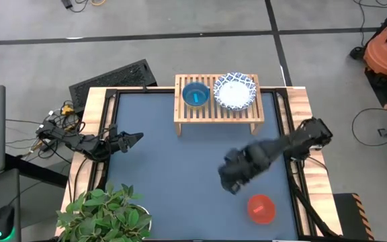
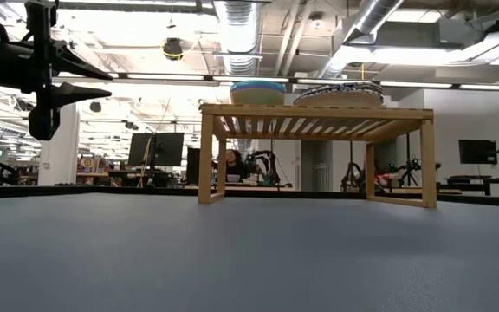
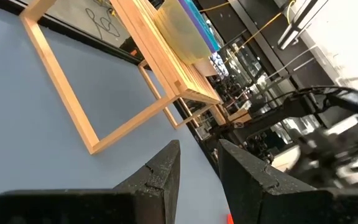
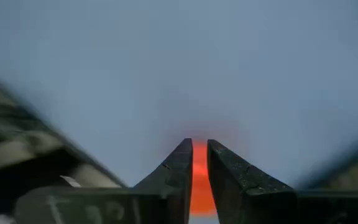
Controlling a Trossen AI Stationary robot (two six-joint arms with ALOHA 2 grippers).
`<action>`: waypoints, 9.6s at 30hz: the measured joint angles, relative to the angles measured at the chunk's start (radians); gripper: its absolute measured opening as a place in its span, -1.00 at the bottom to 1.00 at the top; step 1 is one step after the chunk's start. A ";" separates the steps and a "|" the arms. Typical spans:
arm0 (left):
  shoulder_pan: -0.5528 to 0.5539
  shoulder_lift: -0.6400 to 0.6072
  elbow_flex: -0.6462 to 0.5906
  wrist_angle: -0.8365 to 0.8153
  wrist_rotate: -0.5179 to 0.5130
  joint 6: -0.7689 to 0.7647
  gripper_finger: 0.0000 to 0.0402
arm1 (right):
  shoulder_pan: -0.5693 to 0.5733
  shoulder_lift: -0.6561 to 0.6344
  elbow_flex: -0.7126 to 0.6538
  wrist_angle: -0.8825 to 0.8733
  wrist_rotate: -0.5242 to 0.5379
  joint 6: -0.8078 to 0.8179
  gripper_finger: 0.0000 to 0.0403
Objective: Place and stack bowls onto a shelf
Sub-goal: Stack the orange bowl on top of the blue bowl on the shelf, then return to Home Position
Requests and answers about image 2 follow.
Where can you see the long ceiling light strip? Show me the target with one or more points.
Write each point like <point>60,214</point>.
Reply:
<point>249,79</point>

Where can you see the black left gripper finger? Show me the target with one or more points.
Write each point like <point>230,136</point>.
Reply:
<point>76,63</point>
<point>80,93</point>

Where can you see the black background robot arm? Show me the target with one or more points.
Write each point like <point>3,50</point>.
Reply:
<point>267,167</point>

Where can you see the white background bowl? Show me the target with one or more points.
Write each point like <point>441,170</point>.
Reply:
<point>233,178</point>

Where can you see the black background desk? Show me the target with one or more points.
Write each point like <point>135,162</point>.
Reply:
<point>470,182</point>

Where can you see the blue table mat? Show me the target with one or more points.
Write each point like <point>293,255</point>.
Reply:
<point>249,260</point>

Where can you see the black ceiling dome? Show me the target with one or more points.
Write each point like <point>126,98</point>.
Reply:
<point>173,48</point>

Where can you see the slatted wooden shelf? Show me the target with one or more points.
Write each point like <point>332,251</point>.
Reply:
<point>319,113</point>

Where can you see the large black monitor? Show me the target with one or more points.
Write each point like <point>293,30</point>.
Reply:
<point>167,149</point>

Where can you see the white pillar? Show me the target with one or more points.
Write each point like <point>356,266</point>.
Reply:
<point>61,147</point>

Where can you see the black wall screen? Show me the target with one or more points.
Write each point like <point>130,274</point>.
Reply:
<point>477,151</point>

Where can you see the small black monitor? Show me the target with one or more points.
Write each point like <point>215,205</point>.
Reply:
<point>192,164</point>

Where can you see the silver ceiling duct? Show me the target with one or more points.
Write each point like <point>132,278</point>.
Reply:
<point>237,34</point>
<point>362,26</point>

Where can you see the yellow plastic cup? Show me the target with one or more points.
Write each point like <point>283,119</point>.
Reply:
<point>258,99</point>

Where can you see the person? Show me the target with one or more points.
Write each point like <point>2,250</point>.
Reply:
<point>234,164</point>

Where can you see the blue patterned paper plate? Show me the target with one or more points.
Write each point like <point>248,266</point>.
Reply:
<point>375,92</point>
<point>340,100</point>
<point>345,85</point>
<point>362,88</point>

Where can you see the teal plastic bowl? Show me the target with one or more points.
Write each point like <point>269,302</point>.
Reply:
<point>258,83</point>

